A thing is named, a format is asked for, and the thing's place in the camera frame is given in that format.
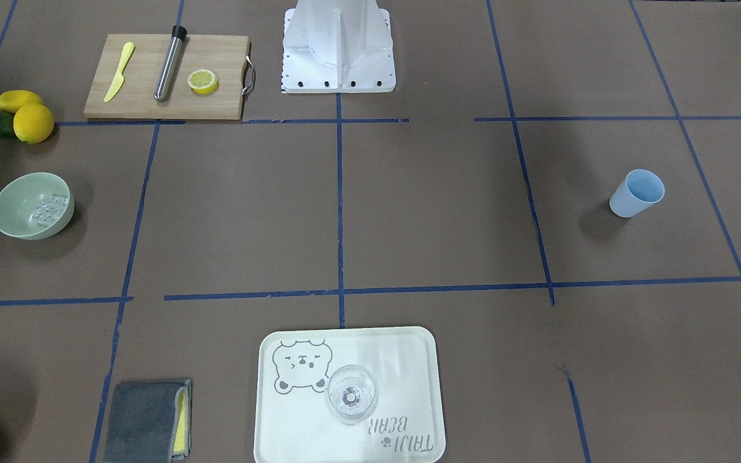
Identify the light blue cup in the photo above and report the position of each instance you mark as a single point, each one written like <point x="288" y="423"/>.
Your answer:
<point x="641" y="189"/>

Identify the clear ice cubes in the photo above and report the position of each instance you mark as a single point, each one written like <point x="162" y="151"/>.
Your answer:
<point x="50" y="210"/>

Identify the green bowl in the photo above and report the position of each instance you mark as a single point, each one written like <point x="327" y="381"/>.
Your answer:
<point x="19" y="198"/>

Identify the clear glass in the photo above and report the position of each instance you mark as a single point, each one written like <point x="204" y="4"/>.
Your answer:
<point x="352" y="394"/>

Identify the cream bear tray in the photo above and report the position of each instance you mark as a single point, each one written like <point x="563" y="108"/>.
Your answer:
<point x="294" y="424"/>

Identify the half lemon slice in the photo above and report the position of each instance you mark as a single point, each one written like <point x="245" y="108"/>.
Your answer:
<point x="203" y="81"/>

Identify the wooden cutting board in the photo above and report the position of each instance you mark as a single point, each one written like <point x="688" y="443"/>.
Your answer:
<point x="225" y="55"/>

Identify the steel muddler black cap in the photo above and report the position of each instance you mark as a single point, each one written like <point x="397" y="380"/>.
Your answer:
<point x="170" y="65"/>

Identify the grey yellow cloth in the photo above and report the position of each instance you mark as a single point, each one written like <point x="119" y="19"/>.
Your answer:
<point x="150" y="421"/>

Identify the yellow plastic knife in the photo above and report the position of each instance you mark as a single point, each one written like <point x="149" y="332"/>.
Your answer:
<point x="119" y="78"/>

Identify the yellow lemon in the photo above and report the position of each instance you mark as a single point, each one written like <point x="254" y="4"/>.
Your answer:
<point x="33" y="123"/>

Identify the yellow mango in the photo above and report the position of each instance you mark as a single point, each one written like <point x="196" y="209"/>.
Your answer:
<point x="11" y="101"/>

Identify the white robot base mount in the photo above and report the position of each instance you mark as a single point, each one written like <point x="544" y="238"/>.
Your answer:
<point x="337" y="47"/>

